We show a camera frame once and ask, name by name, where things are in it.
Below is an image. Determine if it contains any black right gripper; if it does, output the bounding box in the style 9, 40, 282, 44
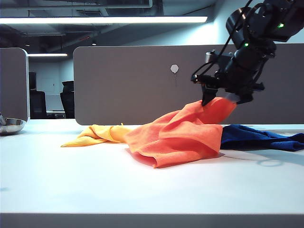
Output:
190, 42, 277, 107

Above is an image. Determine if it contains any orange microfiber rag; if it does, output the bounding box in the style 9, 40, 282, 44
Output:
124, 96, 238, 169

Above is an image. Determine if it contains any blue microfiber rag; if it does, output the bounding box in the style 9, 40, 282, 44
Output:
219, 124, 304, 152

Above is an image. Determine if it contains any yellow microfiber rag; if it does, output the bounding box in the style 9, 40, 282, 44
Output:
60, 123, 133, 148

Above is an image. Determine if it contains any round grey adhesive hook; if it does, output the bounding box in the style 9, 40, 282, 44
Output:
170, 64, 179, 86

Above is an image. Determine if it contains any wide grey desk partition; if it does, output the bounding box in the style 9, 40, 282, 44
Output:
73, 44, 304, 126

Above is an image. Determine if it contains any long ceiling light strip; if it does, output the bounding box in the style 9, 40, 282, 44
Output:
0, 16, 208, 25

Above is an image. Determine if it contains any black mesh office chair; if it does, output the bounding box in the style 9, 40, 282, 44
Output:
59, 80, 76, 119

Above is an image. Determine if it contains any short ceiling light strip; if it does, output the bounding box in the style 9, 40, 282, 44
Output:
28, 53, 68, 57

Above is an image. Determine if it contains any black padded office chair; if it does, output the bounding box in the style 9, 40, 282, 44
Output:
29, 90, 47, 120

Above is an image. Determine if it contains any narrow grey desk partition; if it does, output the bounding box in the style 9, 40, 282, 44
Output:
0, 47, 30, 122

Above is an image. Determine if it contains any stainless steel bowl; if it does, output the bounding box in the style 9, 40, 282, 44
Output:
0, 113, 26, 136

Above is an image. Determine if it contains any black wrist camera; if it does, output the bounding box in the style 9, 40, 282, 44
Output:
205, 49, 235, 66

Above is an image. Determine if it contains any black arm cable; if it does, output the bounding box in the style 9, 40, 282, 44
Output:
191, 0, 256, 80

